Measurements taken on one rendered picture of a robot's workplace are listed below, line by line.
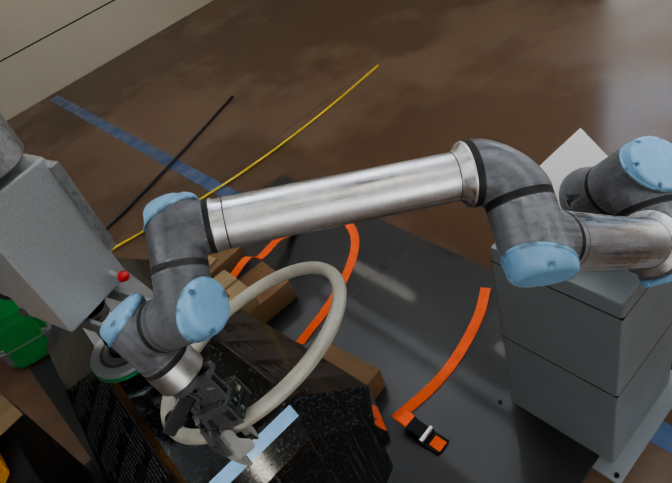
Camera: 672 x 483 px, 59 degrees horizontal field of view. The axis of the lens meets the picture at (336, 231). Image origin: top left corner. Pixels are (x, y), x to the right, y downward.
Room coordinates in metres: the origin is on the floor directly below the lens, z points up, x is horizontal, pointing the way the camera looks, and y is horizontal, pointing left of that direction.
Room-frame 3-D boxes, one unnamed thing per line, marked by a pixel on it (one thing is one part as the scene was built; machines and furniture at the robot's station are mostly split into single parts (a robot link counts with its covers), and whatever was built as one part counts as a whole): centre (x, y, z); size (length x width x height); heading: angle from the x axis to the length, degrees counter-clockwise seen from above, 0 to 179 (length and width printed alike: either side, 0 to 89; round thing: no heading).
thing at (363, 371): (1.56, 0.16, 0.07); 0.30 x 0.12 x 0.12; 37
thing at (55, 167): (1.37, 0.61, 1.35); 0.08 x 0.03 x 0.28; 47
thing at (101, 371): (1.34, 0.73, 0.86); 0.21 x 0.21 x 0.01
